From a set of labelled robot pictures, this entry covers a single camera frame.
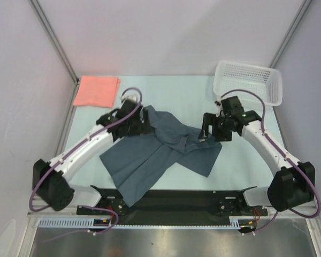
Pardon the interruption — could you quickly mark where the blue-grey t shirt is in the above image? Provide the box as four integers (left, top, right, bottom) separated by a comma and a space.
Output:
100, 105, 222, 207

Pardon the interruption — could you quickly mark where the left aluminium frame post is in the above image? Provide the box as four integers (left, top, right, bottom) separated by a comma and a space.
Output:
28, 0, 79, 85

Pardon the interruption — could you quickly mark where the white slotted cable duct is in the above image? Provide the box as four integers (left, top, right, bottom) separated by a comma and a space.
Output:
38, 217, 255, 230

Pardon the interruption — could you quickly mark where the white plastic perforated basket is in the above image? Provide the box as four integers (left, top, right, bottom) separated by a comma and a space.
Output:
213, 61, 283, 107

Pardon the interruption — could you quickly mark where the right aluminium frame post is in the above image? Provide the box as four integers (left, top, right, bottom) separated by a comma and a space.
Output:
269, 0, 315, 69

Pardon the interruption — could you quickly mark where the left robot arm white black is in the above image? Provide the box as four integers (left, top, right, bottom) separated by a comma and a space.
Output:
32, 100, 151, 214

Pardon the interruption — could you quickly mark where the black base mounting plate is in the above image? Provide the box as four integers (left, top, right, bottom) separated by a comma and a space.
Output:
76, 189, 268, 226

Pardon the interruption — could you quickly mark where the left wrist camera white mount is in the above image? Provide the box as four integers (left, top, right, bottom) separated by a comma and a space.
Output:
120, 94, 139, 103

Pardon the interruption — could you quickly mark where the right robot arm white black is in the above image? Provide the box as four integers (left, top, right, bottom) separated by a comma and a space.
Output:
199, 96, 315, 215

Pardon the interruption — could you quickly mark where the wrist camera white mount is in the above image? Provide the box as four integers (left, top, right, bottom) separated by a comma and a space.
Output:
215, 101, 224, 117
120, 94, 139, 103

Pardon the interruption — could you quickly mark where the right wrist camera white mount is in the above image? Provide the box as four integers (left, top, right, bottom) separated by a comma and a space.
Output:
215, 101, 224, 117

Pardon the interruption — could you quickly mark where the aluminium frame post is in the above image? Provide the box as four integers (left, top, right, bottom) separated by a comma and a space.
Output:
269, 0, 315, 69
28, 0, 79, 85

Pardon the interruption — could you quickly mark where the folded pink t shirt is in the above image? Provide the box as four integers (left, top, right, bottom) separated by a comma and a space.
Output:
73, 75, 120, 108

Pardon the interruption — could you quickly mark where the aluminium front rail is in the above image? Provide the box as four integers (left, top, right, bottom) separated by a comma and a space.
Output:
27, 201, 317, 218

